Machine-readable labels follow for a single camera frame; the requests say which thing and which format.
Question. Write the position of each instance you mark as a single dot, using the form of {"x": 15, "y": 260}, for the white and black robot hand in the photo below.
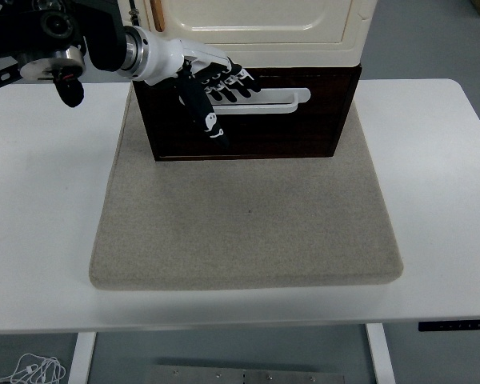
{"x": 164, "y": 58}

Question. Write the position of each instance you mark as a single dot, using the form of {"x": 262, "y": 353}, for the dark wooden drawer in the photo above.
{"x": 284, "y": 136}

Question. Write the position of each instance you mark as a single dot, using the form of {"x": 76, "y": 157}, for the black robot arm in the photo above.
{"x": 100, "y": 36}

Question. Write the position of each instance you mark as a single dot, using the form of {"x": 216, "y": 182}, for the cream cabinet door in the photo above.
{"x": 264, "y": 16}

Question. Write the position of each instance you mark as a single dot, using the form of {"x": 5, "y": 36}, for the cream plastic cabinet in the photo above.
{"x": 304, "y": 54}

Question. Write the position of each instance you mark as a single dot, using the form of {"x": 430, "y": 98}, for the beige felt mat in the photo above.
{"x": 244, "y": 224}

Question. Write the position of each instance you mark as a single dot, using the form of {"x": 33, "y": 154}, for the white table leg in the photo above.
{"x": 82, "y": 356}
{"x": 380, "y": 352}

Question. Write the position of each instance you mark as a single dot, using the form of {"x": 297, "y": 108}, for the black table control panel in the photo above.
{"x": 456, "y": 325}

